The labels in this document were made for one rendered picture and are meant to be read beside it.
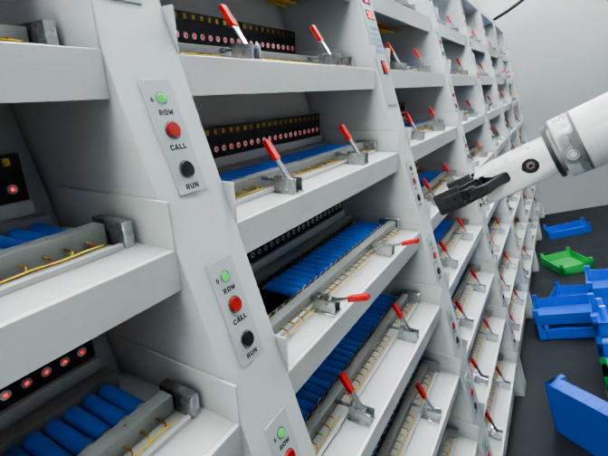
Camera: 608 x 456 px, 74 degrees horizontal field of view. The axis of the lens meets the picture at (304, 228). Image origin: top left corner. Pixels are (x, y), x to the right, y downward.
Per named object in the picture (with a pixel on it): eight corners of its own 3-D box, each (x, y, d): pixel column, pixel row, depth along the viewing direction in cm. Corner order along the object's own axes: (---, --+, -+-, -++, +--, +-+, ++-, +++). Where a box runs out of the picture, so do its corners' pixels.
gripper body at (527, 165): (575, 179, 51) (488, 213, 58) (574, 166, 59) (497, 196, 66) (549, 126, 51) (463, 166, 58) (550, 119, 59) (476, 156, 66)
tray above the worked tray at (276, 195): (397, 170, 99) (400, 111, 95) (239, 258, 50) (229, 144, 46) (324, 166, 109) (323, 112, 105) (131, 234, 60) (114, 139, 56)
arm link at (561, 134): (596, 175, 50) (569, 185, 52) (592, 163, 58) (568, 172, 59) (566, 114, 50) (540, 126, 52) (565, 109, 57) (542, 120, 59)
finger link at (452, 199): (482, 202, 56) (437, 220, 59) (486, 196, 58) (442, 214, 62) (471, 181, 55) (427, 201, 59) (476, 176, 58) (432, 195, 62)
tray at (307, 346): (419, 248, 102) (421, 211, 99) (289, 402, 53) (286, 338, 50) (346, 236, 112) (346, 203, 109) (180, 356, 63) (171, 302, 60)
